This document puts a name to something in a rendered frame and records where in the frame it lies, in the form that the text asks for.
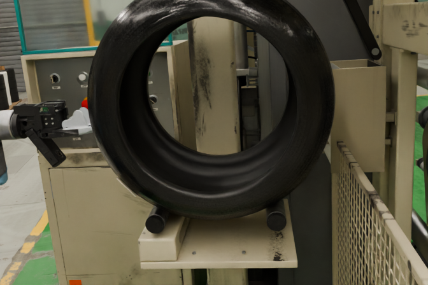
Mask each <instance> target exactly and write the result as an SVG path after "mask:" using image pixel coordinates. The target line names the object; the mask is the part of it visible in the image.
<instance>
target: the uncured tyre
mask: <svg viewBox="0 0 428 285"><path fill-rule="evenodd" d="M201 17H218V18H224V19H228V20H232V21H235V22H238V23H240V24H243V25H245V26H247V27H249V28H251V29H253V30H254V31H255V32H257V33H259V34H260V35H261V36H263V37H264V38H265V39H267V40H268V41H269V42H270V43H271V44H272V45H273V46H274V47H275V48H276V50H277V51H278V52H279V54H280V55H281V56H282V57H283V60H284V63H285V66H286V68H287V74H288V79H289V93H288V98H287V103H286V106H285V109H284V112H283V114H282V117H281V118H280V121H279V122H278V123H277V125H276V127H275V128H274V129H273V130H272V131H271V132H270V134H269V135H268V136H266V137H265V138H264V139H263V140H262V141H261V142H259V143H257V144H256V145H255V146H252V147H251V148H248V149H246V150H244V151H240V152H237V153H233V154H228V155H211V154H206V153H201V152H198V151H195V150H192V149H190V148H188V147H186V146H184V145H182V144H181V143H179V142H178V141H177V140H175V139H174V138H173V137H171V136H170V135H169V134H168V133H167V132H166V130H165V129H164V128H163V126H162V125H161V124H160V122H159V121H158V119H157V117H156V115H155V113H154V111H153V108H152V105H151V102H150V97H149V92H148V76H149V72H150V66H151V64H152V60H153V58H154V55H155V53H156V51H157V50H158V48H159V47H160V45H161V44H162V42H163V41H164V40H165V39H166V38H167V37H168V36H169V35H170V34H171V33H172V32H173V31H174V30H175V29H177V28H178V27H179V26H181V25H183V24H185V23H187V22H189V21H191V20H194V19H197V18H201ZM335 103H336V93H335V85H334V76H333V73H332V68H331V63H330V61H329V58H328V56H327V52H326V50H325V48H324V46H323V44H322V42H321V40H320V38H319V36H318V35H317V33H316V32H315V30H314V28H313V27H312V26H311V24H310V23H309V22H308V21H307V20H306V18H305V17H304V16H303V15H302V14H301V13H300V12H299V11H298V10H297V9H296V8H295V7H294V6H293V5H292V4H290V3H289V2H288V1H287V0H133V1H132V2H131V3H129V4H128V5H127V6H126V7H125V8H124V9H123V10H122V11H121V12H120V13H119V14H118V15H117V17H116V18H115V19H114V21H112V23H111V24H110V26H109V27H108V29H107V30H106V32H105V33H104V36H103V37H102V39H101V41H100V43H99V46H98V47H97V50H96V53H95V55H94V58H93V61H92V65H91V68H90V73H89V80H88V87H87V105H88V112H89V119H90V124H91V127H92V131H93V134H94V137H95V140H96V143H97V145H98V147H99V149H100V151H101V153H102V155H103V157H104V159H105V160H106V162H107V163H108V165H109V166H110V167H111V169H112V170H113V172H114V173H115V174H116V175H117V176H118V178H119V179H120V180H121V181H122V182H124V183H125V184H126V185H127V186H128V187H129V188H130V189H131V190H132V191H133V192H134V193H135V194H137V195H138V196H140V197H141V198H142V199H144V200H146V201H147V202H149V203H151V204H152V205H154V206H156V207H158V208H160V209H162V210H165V211H167V212H170V213H173V214H176V215H179V216H183V217H186V218H193V219H203V220H223V219H233V218H240V217H243V216H248V215H250V214H253V213H256V212H259V211H261V210H263V209H266V208H268V207H270V206H272V205H273V204H275V203H277V202H279V201H280V200H281V199H283V198H284V197H286V196H287V195H288V194H289V193H291V192H292V191H293V190H295V189H296V188H297V187H298V186H299V185H300V184H301V183H302V182H303V181H304V179H305V178H306V177H307V176H308V174H309V173H310V172H311V170H312V169H313V168H314V166H315V165H316V163H317V162H318V159H319V158H320V156H321V154H322V152H323V150H324V148H325V146H326V144H327V141H328V138H329V136H330V133H331V129H332V124H333V120H334V112H335Z"/></svg>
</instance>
